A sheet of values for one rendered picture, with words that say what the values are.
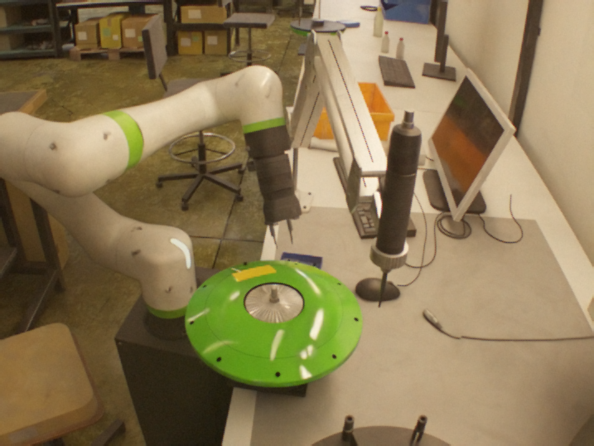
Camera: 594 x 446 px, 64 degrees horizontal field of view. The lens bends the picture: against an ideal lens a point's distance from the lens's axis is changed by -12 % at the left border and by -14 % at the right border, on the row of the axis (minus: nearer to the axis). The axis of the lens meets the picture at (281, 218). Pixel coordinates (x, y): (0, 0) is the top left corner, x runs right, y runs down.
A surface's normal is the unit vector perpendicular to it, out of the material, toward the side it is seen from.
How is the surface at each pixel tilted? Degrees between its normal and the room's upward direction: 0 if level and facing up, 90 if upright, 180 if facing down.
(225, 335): 17
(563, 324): 0
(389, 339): 0
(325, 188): 0
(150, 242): 12
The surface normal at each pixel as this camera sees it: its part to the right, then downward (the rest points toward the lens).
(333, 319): 0.30, -0.74
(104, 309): 0.02, -0.83
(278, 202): 0.44, -0.01
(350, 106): 0.06, -0.65
